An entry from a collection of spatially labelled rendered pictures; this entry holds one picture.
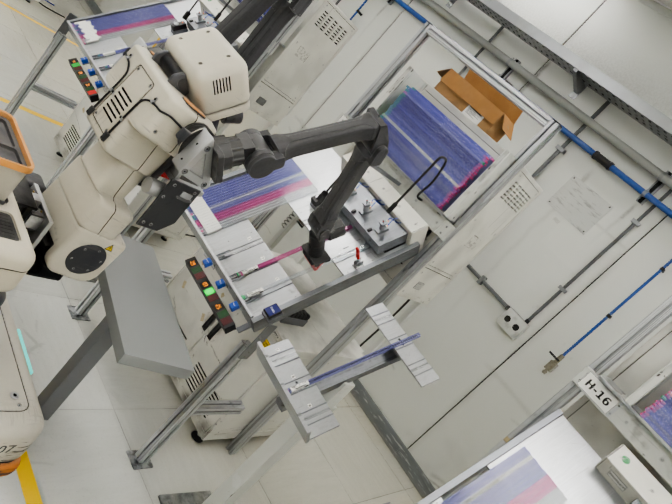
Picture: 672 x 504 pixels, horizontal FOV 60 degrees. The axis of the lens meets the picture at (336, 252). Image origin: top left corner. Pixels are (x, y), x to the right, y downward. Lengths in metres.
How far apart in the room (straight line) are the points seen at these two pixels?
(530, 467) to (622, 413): 0.33
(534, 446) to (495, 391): 1.68
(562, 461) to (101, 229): 1.49
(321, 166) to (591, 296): 1.78
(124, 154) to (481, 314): 2.65
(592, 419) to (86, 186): 1.72
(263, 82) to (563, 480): 2.39
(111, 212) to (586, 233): 2.74
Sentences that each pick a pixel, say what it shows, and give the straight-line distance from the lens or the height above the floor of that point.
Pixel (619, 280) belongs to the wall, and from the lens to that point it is 3.57.
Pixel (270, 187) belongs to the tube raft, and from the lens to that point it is 2.42.
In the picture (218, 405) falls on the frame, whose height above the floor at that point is 0.32.
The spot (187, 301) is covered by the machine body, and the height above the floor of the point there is 0.32.
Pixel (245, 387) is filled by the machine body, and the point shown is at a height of 0.36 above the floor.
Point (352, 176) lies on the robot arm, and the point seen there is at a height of 1.32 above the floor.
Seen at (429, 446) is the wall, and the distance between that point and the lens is 3.81.
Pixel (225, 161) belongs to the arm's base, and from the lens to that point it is 1.41.
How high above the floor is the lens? 1.55
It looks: 14 degrees down
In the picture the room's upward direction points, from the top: 43 degrees clockwise
